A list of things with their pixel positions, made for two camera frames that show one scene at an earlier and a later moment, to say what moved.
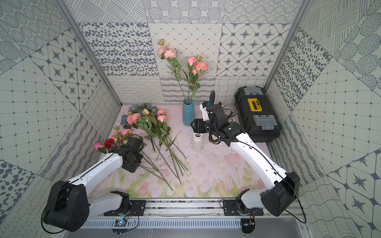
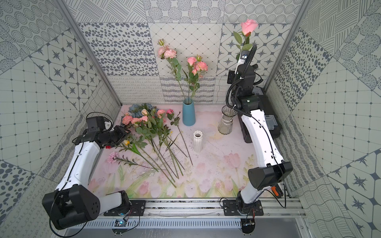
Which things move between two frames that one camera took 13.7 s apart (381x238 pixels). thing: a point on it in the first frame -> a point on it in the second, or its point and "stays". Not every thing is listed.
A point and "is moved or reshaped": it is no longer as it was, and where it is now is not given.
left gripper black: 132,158 -> 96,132
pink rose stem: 99,146 is moved or reshaped
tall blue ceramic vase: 188,111 stays
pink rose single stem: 191,62 stays
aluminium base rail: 189,209 stays
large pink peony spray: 120,137 is moved or reshaped
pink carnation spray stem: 165,52 stays
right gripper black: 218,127 -> 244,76
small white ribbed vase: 197,142 stays
